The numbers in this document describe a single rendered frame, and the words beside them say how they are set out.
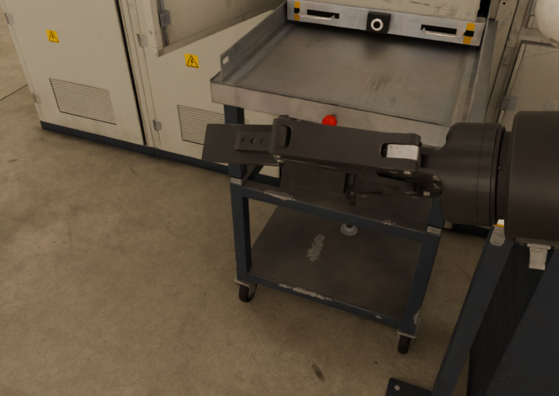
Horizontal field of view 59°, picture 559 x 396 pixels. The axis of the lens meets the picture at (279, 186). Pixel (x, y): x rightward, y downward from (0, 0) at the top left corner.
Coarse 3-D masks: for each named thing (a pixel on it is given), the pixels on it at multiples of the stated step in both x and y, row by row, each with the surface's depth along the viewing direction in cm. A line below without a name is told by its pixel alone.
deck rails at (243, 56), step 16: (272, 16) 136; (256, 32) 129; (272, 32) 139; (288, 32) 142; (240, 48) 122; (256, 48) 131; (272, 48) 133; (480, 48) 128; (224, 64) 116; (240, 64) 124; (256, 64) 125; (464, 64) 125; (224, 80) 117; (464, 80) 118; (464, 96) 111; (464, 112) 106
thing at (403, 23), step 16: (288, 0) 142; (304, 0) 140; (288, 16) 144; (320, 16) 141; (336, 16) 139; (352, 16) 137; (400, 16) 133; (416, 16) 131; (432, 16) 130; (400, 32) 135; (416, 32) 134; (448, 32) 131; (480, 32) 128
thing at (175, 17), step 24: (144, 0) 123; (168, 0) 129; (192, 0) 136; (216, 0) 143; (240, 0) 151; (264, 0) 159; (168, 24) 129; (192, 24) 139; (216, 24) 147; (168, 48) 132
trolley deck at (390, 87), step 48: (288, 48) 133; (336, 48) 133; (384, 48) 133; (432, 48) 133; (240, 96) 117; (288, 96) 112; (336, 96) 112; (384, 96) 112; (432, 96) 112; (480, 96) 112; (432, 144) 106
